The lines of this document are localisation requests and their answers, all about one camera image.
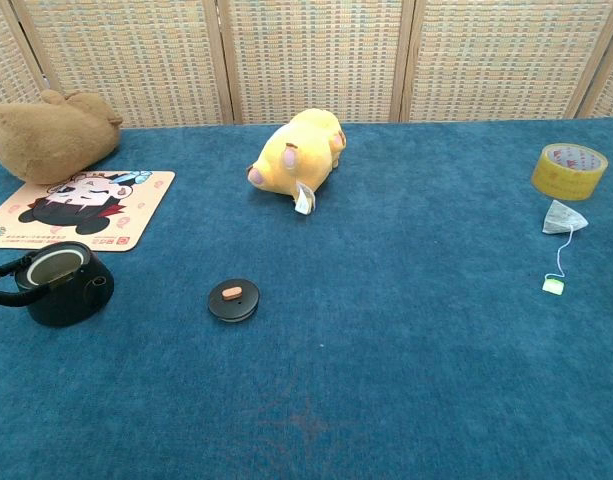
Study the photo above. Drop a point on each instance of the tea bag with green tag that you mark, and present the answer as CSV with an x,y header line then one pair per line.
x,y
561,217

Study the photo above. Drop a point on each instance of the blue carpet table cover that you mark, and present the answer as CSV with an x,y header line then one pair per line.
x,y
386,400

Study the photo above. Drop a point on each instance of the woven folding screen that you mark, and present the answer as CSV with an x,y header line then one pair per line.
x,y
311,60

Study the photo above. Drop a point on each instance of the yellow plush toy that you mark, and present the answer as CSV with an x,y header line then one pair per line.
x,y
296,155

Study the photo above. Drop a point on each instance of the black teapot lid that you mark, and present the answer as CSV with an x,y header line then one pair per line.
x,y
233,305

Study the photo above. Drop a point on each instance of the yellow packing tape roll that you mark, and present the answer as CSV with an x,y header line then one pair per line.
x,y
568,182

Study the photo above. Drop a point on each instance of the black cast iron teapot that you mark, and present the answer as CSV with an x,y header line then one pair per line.
x,y
71,300

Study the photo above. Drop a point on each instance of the brown plush toy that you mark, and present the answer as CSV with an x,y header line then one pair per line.
x,y
51,140

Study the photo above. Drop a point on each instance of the cartoon print mouse pad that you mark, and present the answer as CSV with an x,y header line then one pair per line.
x,y
136,210

